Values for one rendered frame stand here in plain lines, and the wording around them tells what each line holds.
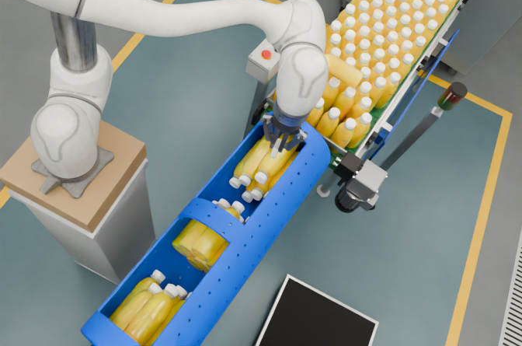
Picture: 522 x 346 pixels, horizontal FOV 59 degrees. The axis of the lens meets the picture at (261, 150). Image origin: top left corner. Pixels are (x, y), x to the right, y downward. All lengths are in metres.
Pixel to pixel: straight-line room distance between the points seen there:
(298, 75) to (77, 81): 0.67
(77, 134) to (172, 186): 1.42
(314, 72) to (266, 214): 0.55
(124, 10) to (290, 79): 0.35
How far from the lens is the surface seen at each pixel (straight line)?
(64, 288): 2.58
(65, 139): 1.30
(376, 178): 1.92
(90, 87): 1.38
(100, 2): 0.87
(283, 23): 1.05
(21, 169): 1.58
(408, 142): 2.05
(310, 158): 1.46
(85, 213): 1.49
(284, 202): 1.40
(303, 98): 0.99
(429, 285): 2.87
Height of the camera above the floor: 2.48
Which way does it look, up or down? 62 degrees down
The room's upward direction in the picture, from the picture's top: 20 degrees clockwise
